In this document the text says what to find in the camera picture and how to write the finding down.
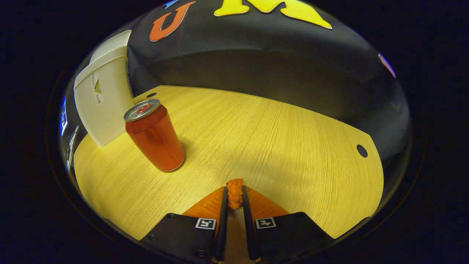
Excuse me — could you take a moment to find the wooden desktop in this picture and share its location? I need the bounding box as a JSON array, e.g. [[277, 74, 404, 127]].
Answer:
[[73, 85, 384, 264]]

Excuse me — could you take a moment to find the red pop can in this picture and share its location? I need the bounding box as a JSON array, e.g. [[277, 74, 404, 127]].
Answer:
[[123, 99, 186, 172]]

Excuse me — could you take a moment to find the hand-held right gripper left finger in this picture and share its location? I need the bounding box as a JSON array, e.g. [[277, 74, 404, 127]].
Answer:
[[141, 186, 228, 263]]

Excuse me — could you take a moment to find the blue white panel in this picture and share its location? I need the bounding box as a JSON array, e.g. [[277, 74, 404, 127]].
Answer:
[[59, 97, 69, 137]]

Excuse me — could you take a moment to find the white power strip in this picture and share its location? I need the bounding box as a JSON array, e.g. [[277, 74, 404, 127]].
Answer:
[[67, 125, 80, 173]]

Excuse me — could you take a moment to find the orange paper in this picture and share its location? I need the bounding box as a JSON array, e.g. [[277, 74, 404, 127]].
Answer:
[[226, 179, 244, 210]]

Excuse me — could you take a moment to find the white desktop garbage bin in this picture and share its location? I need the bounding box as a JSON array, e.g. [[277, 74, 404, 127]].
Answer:
[[73, 30, 134, 148]]

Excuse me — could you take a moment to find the black backdrop cloth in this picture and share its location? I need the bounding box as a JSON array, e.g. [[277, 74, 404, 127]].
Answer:
[[126, 0, 411, 162]]

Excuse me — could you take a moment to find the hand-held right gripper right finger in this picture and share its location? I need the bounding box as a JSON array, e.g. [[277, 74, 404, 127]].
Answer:
[[241, 185, 336, 261]]

